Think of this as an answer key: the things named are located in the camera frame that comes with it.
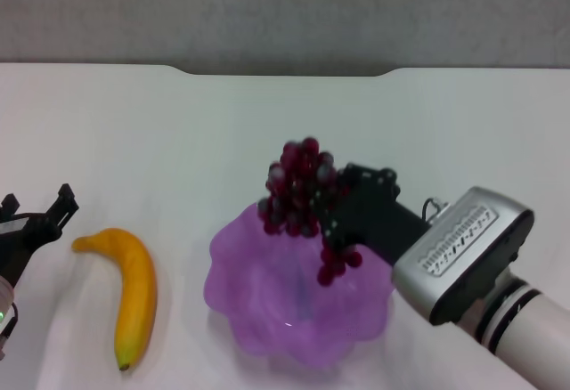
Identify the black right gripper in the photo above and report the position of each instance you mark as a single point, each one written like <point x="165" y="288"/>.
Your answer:
<point x="378" y="225"/>

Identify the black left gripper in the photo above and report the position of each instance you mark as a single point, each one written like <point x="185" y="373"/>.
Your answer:
<point x="22" y="243"/>

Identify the dark red grape bunch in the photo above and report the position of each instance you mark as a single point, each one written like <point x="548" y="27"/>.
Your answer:
<point x="296" y="185"/>

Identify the yellow banana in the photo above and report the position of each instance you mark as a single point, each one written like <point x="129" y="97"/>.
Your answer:
<point x="133" y="283"/>

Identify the purple wavy plastic plate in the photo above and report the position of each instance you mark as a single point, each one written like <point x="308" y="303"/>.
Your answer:
<point x="276" y="301"/>

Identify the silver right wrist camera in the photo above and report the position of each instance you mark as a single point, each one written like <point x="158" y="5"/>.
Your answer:
<point x="463" y="252"/>

